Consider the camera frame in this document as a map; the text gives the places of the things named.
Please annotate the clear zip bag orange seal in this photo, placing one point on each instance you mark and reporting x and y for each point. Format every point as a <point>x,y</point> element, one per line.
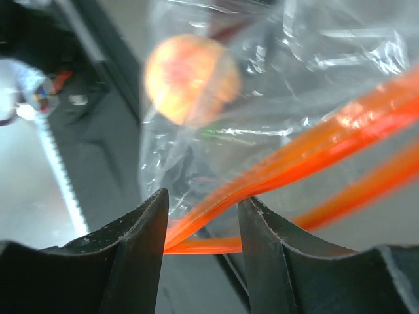
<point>327,120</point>

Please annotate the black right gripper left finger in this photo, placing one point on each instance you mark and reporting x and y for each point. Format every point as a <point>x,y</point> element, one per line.
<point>115,269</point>

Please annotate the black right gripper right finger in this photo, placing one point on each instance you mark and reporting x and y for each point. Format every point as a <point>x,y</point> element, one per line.
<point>289,270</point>

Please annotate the small orange fake peach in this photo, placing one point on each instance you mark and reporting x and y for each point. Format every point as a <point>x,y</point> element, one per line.
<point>190,78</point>

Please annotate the grey slotted cable duct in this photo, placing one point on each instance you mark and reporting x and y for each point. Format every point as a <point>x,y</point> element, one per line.
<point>61,175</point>

